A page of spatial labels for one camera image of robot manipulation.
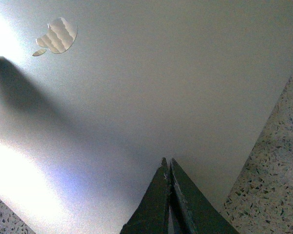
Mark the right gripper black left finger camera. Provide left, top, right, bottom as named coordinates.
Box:
left=121, top=158, right=170, bottom=234

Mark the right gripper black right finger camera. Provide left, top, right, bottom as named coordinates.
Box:
left=170, top=158, right=238, bottom=234

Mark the silver laptop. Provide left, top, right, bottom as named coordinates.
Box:
left=0, top=0, right=293, bottom=234

